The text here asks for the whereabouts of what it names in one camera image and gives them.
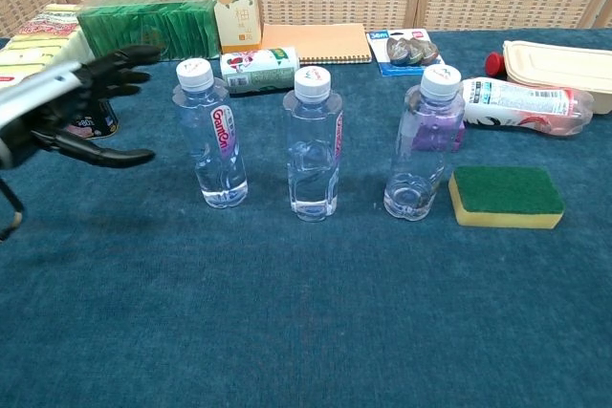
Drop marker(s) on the red round plastic object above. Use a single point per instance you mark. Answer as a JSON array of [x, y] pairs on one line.
[[495, 64]]

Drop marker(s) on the blue table cloth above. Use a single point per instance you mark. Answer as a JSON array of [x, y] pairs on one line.
[[306, 331]]

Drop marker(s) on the black gold luncheon meat tin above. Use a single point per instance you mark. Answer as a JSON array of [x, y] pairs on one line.
[[102, 121]]

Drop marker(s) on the green yellow scouring sponge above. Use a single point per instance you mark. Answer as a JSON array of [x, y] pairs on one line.
[[507, 193]]

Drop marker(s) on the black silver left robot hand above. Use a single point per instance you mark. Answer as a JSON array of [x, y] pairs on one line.
[[43, 97]]

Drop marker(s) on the beige lidded food container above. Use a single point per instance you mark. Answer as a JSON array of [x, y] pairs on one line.
[[559, 66]]

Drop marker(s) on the white green printed can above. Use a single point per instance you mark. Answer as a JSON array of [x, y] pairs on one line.
[[258, 71]]

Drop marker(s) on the blue correction tape blister pack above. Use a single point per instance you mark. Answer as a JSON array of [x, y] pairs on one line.
[[411, 52]]

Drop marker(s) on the purple small carton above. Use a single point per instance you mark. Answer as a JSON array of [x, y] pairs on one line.
[[458, 138]]

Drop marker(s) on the clear box of green sachets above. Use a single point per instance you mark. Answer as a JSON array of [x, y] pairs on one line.
[[143, 26]]

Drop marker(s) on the white red labelled drink bottle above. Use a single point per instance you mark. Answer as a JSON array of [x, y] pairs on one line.
[[516, 102]]

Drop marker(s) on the orange cream pomelo carton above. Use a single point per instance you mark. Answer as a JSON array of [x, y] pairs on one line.
[[236, 6]]

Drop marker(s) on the orange spiral notebook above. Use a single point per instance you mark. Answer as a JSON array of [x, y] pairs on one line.
[[315, 42]]

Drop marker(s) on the yellow white sponge multipack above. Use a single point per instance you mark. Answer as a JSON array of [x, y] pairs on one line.
[[38, 40]]

